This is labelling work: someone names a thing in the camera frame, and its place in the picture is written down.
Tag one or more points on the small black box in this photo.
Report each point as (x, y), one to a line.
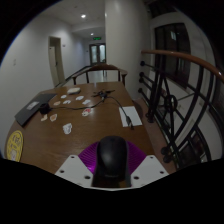
(44, 108)

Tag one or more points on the red and white sticker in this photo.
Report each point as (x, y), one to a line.
(86, 112)

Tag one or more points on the orange and white sticker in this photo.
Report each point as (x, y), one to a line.
(53, 117)

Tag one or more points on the black closed laptop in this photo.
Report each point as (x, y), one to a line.
(31, 108)

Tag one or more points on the small white sticker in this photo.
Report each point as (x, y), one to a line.
(79, 98)
(63, 96)
(57, 103)
(67, 102)
(86, 102)

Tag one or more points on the small white flat box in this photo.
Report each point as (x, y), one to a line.
(73, 90)

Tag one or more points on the wooden armchair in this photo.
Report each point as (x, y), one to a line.
(100, 67)

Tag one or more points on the white paper sheet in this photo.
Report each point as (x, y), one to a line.
(131, 115)

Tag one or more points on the small beige sticker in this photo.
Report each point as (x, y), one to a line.
(44, 118)

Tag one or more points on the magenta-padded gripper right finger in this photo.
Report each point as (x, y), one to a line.
(150, 168)

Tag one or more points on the dark framed window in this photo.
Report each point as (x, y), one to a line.
(173, 50)

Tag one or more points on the glazed double door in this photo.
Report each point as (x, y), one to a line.
(97, 54)

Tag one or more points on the black railing with wooden handrail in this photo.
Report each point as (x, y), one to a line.
(173, 100)

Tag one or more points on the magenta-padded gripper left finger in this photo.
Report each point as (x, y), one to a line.
(75, 168)

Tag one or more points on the white sticker with print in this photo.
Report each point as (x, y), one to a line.
(67, 128)

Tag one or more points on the green exit sign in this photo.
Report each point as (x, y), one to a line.
(96, 38)

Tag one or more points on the round yellow mouse pad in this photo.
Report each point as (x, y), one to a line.
(14, 146)

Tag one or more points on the white side door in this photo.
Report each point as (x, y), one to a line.
(55, 61)

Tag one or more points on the black computer mouse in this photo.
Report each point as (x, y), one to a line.
(112, 156)

